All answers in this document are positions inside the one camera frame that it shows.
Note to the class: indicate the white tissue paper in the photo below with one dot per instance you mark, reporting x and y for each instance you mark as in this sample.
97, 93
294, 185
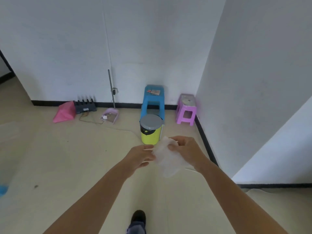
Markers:
168, 157

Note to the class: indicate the person's black shoe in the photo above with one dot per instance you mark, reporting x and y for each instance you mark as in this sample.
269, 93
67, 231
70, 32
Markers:
138, 218

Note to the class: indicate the blue object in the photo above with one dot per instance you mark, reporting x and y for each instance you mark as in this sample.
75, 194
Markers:
3, 190

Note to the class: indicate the yellow trash bin grey lid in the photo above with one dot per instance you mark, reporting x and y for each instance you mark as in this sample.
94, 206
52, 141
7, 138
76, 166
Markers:
151, 129

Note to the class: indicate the blue plastic stool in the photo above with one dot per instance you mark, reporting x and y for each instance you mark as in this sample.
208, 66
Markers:
154, 102

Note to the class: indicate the person's left thumb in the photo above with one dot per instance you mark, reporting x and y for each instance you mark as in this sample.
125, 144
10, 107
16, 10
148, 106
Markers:
148, 155

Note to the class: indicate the person's trouser leg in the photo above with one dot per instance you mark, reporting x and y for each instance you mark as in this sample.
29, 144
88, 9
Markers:
136, 229

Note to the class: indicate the white cloth on purple stool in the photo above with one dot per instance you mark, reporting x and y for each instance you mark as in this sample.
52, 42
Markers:
188, 100

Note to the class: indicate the wall power socket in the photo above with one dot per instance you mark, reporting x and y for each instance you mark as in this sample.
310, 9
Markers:
115, 90

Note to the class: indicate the person's right forearm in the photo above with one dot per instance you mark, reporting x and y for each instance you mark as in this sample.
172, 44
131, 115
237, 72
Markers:
231, 197

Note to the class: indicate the pink plastic bag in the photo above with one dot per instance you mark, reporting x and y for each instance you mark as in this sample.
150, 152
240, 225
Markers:
64, 112

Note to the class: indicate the purple plastic stool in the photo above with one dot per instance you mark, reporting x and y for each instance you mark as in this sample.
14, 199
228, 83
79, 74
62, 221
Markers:
186, 109

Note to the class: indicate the person's left forearm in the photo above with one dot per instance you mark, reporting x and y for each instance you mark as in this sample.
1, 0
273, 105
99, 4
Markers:
93, 199

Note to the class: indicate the person's right hand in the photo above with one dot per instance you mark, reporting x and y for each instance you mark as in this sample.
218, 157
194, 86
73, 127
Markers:
189, 151

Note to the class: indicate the person's right thumb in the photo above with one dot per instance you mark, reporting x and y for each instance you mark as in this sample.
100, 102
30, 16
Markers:
173, 146

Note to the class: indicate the person's left hand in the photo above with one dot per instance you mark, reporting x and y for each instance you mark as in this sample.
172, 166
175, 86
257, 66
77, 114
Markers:
136, 158

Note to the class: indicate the black router with antennas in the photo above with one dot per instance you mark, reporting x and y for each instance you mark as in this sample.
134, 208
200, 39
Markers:
84, 106

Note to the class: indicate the small items on blue stool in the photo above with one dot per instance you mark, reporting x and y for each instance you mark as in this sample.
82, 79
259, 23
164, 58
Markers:
154, 91

